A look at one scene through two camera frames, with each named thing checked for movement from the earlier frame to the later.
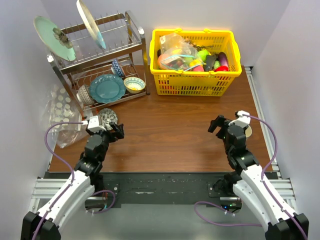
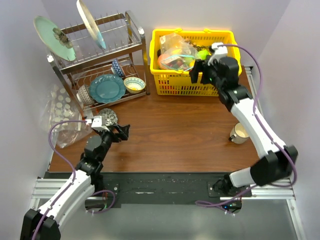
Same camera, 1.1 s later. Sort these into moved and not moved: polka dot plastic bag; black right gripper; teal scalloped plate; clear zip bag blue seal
Moved: black right gripper
Not moved: clear zip bag blue seal; teal scalloped plate; polka dot plastic bag
